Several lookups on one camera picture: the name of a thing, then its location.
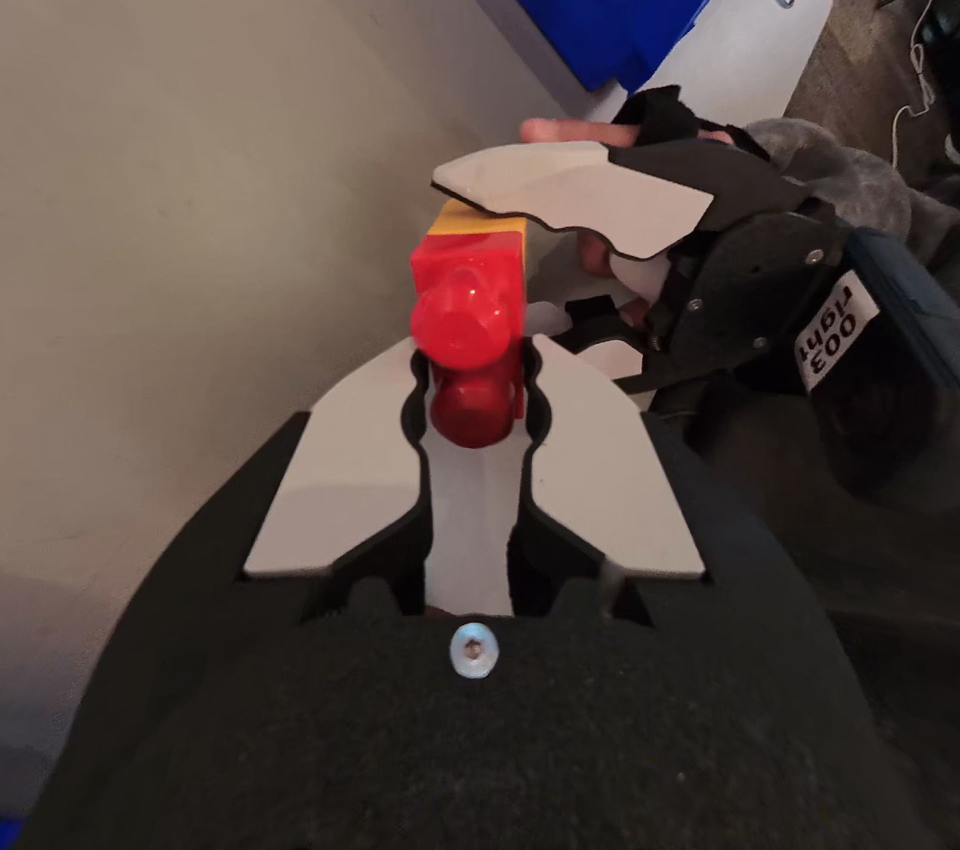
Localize grey desk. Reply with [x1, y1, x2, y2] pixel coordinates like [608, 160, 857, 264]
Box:
[0, 0, 835, 814]

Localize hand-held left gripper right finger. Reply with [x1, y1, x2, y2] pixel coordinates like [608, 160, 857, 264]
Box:
[512, 333, 708, 617]

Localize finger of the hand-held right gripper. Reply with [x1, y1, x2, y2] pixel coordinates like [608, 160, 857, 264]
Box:
[523, 299, 648, 380]
[431, 140, 716, 262]

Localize person's right hand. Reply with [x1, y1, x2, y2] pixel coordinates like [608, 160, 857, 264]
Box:
[519, 117, 672, 328]

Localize red two-stud toy block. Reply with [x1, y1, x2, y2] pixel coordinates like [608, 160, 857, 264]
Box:
[410, 231, 528, 450]

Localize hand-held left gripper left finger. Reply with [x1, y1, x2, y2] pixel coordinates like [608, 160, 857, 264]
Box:
[243, 339, 436, 611]

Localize white floor cable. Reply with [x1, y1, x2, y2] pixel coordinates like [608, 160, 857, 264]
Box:
[891, 0, 960, 165]

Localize yellow single-stud toy block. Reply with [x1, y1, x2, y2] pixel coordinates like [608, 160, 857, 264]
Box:
[425, 200, 530, 240]

